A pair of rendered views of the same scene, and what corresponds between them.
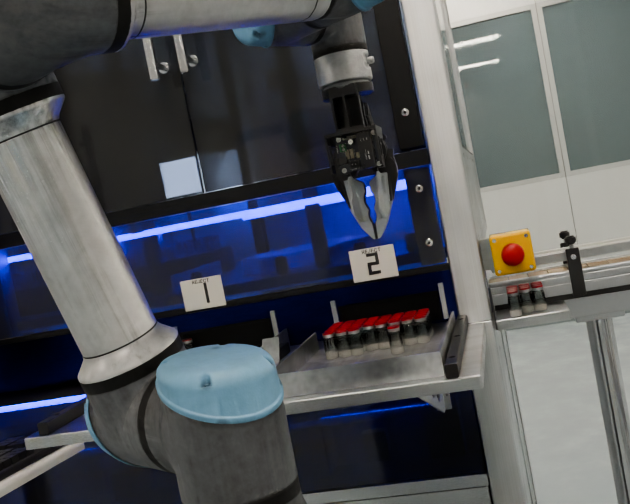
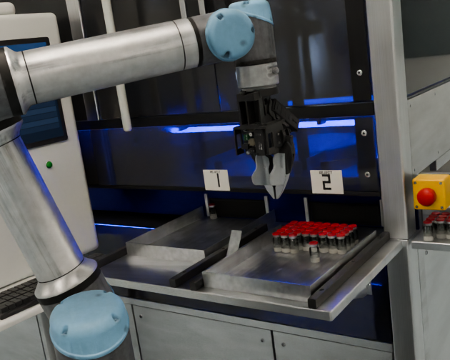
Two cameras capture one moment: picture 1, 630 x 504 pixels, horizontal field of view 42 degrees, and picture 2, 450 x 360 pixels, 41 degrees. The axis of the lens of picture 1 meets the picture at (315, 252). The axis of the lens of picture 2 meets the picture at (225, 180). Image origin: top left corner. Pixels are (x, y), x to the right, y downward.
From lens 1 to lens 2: 0.51 m
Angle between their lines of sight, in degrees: 25
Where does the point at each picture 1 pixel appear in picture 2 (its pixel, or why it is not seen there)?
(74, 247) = (19, 221)
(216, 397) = (68, 342)
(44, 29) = not seen: outside the picture
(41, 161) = not seen: outside the picture
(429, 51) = (381, 26)
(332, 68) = (243, 78)
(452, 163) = (391, 117)
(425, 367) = (299, 293)
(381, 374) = (271, 290)
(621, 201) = not seen: outside the picture
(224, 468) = not seen: outside the picture
